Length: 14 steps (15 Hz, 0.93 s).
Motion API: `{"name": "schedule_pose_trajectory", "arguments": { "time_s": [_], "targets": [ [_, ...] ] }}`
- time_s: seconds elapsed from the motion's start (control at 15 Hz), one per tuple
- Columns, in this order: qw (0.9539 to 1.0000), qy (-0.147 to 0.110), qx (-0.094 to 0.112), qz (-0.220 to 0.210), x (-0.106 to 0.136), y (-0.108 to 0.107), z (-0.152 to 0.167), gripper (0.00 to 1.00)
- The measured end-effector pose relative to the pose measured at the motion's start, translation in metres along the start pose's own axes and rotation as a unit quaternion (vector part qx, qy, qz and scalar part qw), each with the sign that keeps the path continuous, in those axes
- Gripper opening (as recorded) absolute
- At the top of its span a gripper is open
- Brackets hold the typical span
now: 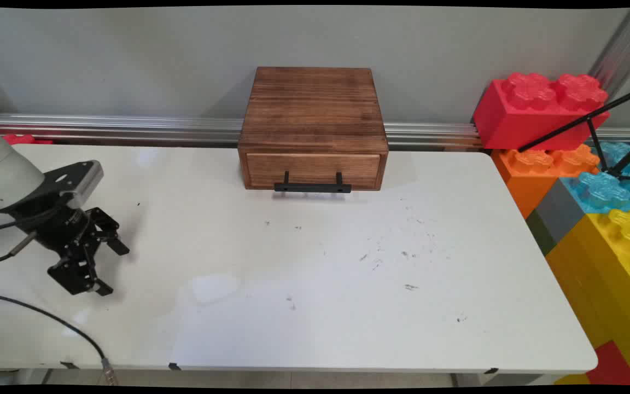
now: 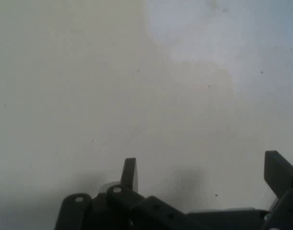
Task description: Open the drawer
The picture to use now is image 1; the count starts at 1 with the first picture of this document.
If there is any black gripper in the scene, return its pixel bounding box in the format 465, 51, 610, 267
0, 205, 130, 297

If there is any dark wooden drawer cabinet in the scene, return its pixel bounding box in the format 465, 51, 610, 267
237, 67, 389, 191

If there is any giant orange toy brick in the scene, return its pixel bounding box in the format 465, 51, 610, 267
491, 143, 601, 219

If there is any dark green toy brick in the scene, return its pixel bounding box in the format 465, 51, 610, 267
526, 208, 559, 257

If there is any giant red toy brick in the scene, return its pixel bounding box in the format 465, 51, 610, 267
472, 72, 611, 151

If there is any giant grey toy brick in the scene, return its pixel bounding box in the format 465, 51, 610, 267
534, 178, 586, 244

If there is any black tripod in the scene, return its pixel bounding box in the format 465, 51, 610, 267
517, 82, 630, 181

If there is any giant yellow toy brick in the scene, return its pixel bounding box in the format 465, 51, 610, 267
545, 208, 630, 386

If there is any giant translucent blue toy brick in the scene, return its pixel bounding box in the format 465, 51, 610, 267
561, 141, 630, 214

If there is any flat red toy brick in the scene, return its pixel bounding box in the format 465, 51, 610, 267
586, 340, 630, 386

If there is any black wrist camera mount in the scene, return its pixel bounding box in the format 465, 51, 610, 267
42, 160, 104, 210

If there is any black cable with metal connector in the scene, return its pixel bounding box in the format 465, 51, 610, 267
0, 292, 118, 385

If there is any thin black cable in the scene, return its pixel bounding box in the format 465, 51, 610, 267
0, 221, 38, 264

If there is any horizontal aluminium rail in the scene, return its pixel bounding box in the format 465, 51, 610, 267
0, 113, 630, 152

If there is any slanted aluminium post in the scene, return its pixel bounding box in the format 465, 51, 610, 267
588, 8, 630, 100

